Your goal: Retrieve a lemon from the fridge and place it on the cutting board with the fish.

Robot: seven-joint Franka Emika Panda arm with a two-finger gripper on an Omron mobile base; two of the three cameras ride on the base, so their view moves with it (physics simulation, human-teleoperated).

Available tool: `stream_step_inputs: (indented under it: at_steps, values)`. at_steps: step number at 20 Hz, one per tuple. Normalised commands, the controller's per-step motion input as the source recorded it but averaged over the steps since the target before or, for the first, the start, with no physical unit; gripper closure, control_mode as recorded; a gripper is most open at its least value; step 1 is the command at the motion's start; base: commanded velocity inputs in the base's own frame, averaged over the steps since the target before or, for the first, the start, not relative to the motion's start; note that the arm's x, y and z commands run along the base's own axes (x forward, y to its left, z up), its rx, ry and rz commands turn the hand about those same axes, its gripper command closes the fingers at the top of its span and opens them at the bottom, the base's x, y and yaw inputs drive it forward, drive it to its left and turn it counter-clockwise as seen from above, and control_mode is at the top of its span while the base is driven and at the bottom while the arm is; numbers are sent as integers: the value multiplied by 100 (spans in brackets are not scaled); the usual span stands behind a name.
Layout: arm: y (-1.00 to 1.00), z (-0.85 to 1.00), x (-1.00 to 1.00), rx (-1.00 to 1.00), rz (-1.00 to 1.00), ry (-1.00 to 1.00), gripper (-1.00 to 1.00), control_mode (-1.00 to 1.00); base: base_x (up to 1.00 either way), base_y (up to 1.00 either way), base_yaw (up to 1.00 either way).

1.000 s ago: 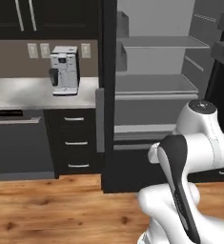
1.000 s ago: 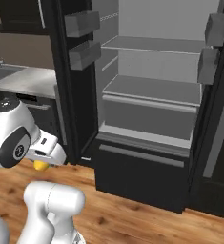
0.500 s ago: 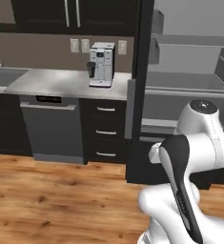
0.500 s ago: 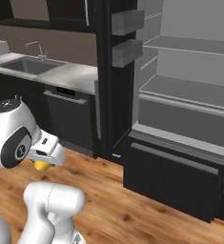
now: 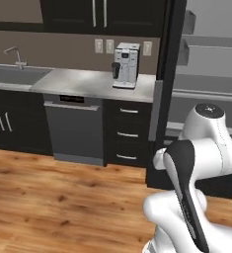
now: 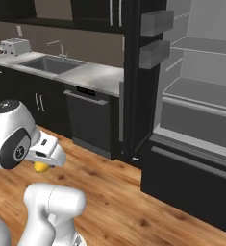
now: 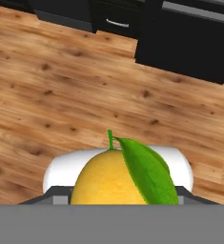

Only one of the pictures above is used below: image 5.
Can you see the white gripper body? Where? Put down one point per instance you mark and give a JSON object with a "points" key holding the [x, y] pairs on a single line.
{"points": [[159, 159]]}

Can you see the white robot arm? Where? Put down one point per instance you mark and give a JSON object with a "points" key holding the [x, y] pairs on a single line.
{"points": [[216, 154]]}

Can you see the black fridge door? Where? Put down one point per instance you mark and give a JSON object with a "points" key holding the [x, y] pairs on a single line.
{"points": [[173, 99]]}

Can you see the black fridge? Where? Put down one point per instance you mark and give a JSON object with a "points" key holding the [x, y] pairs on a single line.
{"points": [[213, 66]]}

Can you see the black drawer front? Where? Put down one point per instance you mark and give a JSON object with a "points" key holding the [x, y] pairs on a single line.
{"points": [[143, 115], [143, 140], [142, 161]]}

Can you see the grey dishwasher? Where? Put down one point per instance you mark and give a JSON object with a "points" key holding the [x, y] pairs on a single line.
{"points": [[74, 135]]}

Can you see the white coffee machine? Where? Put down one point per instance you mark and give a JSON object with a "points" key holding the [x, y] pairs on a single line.
{"points": [[127, 67]]}

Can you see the steel sink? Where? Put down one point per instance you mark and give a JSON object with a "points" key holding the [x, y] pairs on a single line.
{"points": [[12, 75]]}

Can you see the steel tap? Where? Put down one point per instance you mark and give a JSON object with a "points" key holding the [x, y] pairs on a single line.
{"points": [[19, 59]]}

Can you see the white wall socket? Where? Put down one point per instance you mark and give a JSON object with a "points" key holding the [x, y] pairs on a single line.
{"points": [[98, 46], [110, 46], [147, 48]]}

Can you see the black wall cupboard door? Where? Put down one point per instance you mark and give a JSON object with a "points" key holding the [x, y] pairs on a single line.
{"points": [[68, 15], [134, 16]]}

